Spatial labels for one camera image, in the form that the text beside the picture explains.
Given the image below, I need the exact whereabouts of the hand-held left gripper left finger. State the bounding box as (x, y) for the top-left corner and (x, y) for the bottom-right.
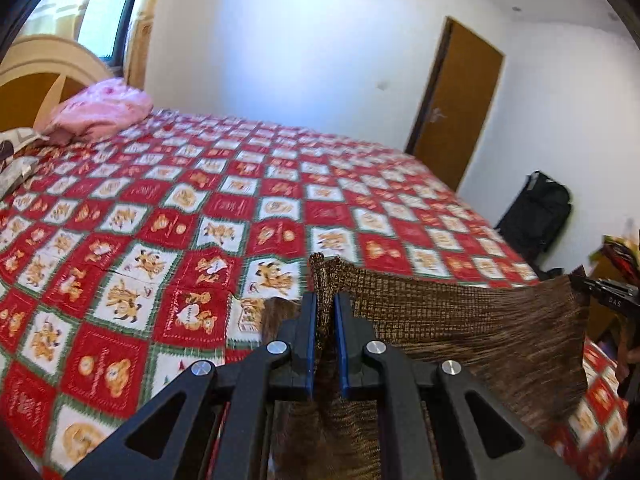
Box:
(65, 292), (319, 480)

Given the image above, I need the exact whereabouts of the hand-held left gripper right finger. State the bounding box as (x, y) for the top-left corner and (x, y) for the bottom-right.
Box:
(334, 292), (576, 480)

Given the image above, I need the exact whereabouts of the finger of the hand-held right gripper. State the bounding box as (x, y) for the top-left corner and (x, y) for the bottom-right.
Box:
(569, 272), (640, 320)

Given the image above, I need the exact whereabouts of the brown knit sweater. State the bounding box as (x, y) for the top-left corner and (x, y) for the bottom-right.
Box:
(262, 252), (591, 480)

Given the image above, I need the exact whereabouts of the pile of colourful clothes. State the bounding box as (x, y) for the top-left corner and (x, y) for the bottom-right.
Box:
(590, 232), (640, 286)

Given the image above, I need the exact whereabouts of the wooden dresser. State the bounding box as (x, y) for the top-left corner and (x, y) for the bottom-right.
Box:
(587, 300), (628, 348)

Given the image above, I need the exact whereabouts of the black backpack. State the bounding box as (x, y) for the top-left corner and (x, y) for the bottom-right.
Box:
(495, 170), (572, 266)

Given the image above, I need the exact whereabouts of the red bear-print blanket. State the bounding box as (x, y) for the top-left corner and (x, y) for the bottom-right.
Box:
(0, 107), (636, 480)

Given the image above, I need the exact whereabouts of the brown wooden door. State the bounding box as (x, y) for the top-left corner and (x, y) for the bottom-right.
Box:
(405, 16), (506, 193)

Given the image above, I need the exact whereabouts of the pink pillow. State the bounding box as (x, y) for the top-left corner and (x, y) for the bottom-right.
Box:
(42, 79), (153, 145)

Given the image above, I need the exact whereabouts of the cream patterned curtain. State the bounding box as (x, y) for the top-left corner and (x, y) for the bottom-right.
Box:
(122, 0), (171, 91)

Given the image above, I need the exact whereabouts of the grey patterned pillow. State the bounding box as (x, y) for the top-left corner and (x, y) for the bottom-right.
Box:
(0, 127), (48, 198)

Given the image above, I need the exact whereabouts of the cream wooden headboard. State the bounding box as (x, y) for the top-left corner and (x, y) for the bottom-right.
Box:
(0, 35), (115, 133)

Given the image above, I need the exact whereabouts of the window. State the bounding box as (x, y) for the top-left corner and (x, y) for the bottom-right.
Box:
(20, 0), (146, 66)

